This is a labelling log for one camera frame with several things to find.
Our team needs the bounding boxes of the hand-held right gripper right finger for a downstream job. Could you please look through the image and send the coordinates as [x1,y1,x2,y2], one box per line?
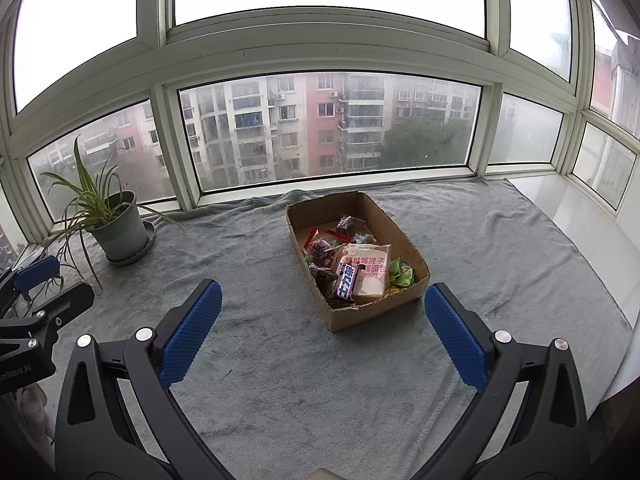
[409,282,591,480]

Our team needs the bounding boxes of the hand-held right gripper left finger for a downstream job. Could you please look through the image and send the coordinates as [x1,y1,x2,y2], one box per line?
[54,279,223,480]

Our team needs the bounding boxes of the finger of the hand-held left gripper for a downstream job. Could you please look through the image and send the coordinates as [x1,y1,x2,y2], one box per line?
[0,255,63,311]
[0,282,96,361]

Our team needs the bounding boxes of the cardboard box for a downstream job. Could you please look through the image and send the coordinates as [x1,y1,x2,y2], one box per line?
[286,191,431,333]

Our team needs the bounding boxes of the brown chocolate bar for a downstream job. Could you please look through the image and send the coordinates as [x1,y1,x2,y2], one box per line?
[327,262,362,303]

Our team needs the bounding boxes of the small dark chocolate packet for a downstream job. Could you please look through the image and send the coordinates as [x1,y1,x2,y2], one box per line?
[307,264,342,285]

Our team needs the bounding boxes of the person's left hand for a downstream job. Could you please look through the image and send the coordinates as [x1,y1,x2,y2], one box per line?
[17,384,53,443]

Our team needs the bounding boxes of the grey-green plant pot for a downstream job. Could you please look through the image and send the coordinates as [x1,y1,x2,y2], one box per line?
[90,191,148,261]

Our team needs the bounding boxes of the green spider plant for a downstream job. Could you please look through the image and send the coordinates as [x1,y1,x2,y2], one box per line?
[40,135,183,291]

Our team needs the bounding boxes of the grey-green pot saucer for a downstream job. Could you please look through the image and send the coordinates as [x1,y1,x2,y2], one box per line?
[102,220,156,266]

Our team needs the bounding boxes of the grey blanket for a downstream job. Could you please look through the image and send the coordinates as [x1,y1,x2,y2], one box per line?
[30,179,633,480]

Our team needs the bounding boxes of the pink and white apartment buildings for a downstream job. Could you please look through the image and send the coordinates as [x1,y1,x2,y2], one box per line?
[30,72,476,206]

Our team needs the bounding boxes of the white window frame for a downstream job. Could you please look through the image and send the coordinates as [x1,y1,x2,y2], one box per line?
[0,0,640,246]

